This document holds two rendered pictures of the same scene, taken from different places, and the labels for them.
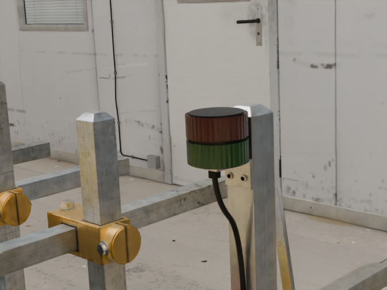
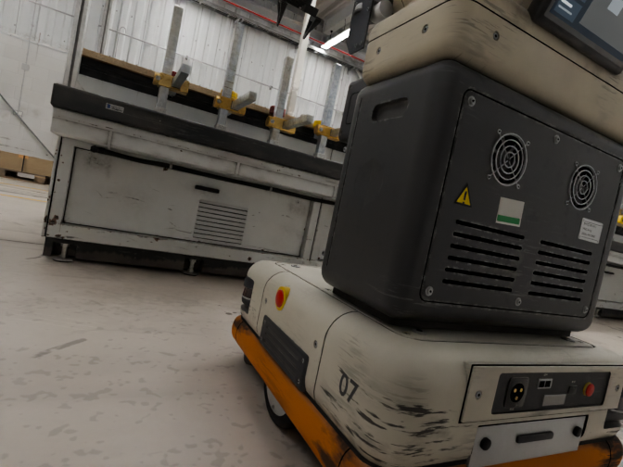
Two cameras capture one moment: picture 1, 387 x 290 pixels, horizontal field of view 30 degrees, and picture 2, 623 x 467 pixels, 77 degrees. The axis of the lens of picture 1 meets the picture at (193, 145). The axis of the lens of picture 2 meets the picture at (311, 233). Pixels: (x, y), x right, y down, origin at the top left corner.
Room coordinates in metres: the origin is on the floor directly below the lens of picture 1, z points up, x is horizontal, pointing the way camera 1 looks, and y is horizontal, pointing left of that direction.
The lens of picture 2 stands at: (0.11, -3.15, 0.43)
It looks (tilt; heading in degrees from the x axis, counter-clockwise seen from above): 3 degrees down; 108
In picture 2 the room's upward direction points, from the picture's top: 12 degrees clockwise
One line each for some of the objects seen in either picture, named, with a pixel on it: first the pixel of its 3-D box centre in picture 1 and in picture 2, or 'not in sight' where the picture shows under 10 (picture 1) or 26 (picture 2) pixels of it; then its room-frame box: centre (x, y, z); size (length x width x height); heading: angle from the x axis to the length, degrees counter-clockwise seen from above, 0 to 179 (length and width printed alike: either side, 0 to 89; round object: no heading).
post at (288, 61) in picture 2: not in sight; (279, 108); (-0.70, -1.47, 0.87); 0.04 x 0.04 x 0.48; 45
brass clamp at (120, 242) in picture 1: (93, 234); not in sight; (0.90, 0.14, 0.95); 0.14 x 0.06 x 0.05; 45
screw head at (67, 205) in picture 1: (67, 204); not in sight; (0.94, 0.17, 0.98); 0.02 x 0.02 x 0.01
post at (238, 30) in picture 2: not in sight; (229, 79); (-0.88, -1.65, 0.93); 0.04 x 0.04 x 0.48; 45
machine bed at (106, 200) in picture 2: not in sight; (438, 237); (0.11, 0.11, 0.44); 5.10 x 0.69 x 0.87; 45
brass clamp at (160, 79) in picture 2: not in sight; (171, 83); (-1.04, -1.81, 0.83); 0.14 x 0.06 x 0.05; 45
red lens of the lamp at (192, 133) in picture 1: (216, 124); not in sight; (0.68, -0.02, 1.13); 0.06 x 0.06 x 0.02
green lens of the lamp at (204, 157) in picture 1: (217, 149); not in sight; (0.68, -0.02, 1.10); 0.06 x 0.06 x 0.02
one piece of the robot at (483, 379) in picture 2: not in sight; (553, 388); (0.33, -2.42, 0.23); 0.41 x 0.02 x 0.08; 45
